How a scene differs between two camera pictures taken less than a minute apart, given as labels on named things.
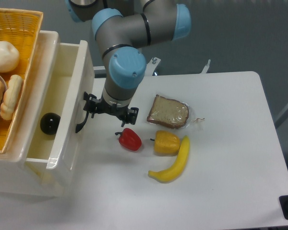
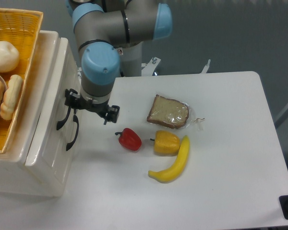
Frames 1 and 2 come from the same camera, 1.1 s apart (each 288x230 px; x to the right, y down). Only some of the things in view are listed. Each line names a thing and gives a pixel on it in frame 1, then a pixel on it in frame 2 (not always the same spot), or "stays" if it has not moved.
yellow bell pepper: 166,143 stays
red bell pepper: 129,138 stays
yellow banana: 170,172 stays
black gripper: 92,105 → 73,100
